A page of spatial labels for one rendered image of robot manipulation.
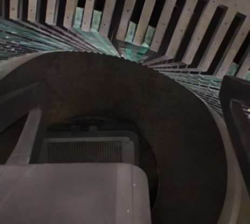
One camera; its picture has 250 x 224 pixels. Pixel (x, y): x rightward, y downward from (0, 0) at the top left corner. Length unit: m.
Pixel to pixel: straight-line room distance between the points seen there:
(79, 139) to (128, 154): 0.25
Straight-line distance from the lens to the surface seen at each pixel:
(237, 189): 1.53
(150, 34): 0.29
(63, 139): 1.14
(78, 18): 0.30
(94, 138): 1.11
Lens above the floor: 1.34
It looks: 83 degrees down
